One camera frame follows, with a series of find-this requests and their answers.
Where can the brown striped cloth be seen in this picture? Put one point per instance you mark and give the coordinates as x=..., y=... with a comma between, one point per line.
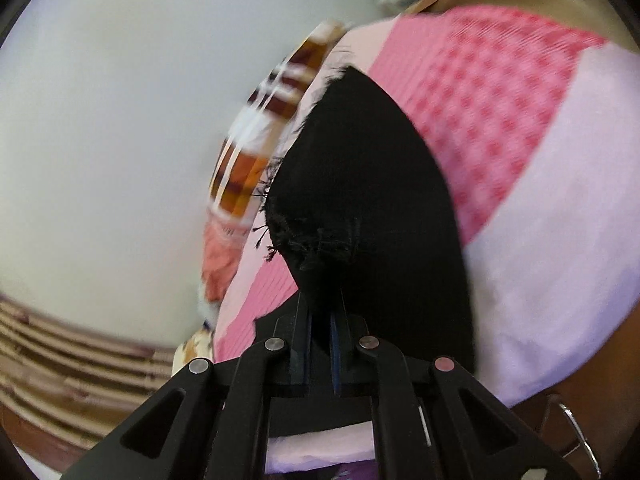
x=75, y=380

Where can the black pants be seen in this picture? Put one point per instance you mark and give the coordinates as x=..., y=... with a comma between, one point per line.
x=370, y=185

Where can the floral cloth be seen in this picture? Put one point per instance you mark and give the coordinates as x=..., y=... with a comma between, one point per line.
x=197, y=342

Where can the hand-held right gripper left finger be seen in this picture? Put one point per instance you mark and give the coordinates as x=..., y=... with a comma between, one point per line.
x=301, y=325

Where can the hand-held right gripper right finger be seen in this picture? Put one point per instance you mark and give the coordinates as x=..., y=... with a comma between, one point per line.
x=336, y=340

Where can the pink checked bed sheet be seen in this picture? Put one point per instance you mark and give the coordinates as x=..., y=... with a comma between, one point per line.
x=500, y=135

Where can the brown plaid pillow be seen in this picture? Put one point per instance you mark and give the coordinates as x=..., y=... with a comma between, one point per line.
x=245, y=175

